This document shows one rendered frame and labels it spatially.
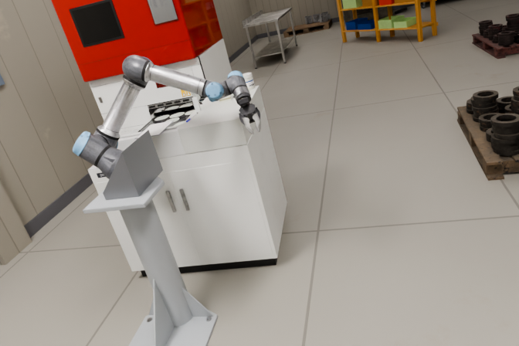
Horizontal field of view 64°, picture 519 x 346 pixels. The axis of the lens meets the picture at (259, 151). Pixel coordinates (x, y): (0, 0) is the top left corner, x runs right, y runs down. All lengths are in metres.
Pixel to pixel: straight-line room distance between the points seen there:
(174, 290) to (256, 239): 0.54
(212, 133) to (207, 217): 0.52
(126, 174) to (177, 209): 0.62
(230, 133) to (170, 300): 0.92
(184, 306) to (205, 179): 0.68
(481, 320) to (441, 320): 0.16
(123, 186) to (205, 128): 0.52
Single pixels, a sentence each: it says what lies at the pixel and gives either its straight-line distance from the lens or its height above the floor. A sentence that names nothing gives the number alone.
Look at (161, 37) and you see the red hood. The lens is 2.73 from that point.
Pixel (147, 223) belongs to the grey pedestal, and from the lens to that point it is 2.06.
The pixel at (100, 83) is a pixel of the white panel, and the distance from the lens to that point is 3.05.
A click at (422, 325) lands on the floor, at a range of 2.15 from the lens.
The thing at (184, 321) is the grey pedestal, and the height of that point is 0.03.
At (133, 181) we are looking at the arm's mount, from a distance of 1.91.
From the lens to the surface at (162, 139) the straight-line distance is 2.27.
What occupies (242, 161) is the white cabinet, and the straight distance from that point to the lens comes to 2.19.
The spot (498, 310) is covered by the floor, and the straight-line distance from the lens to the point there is 2.24.
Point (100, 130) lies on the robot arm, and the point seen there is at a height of 1.10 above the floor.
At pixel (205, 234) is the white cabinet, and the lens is 2.49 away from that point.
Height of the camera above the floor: 1.58
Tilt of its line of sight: 22 degrees down
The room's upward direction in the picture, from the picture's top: 14 degrees counter-clockwise
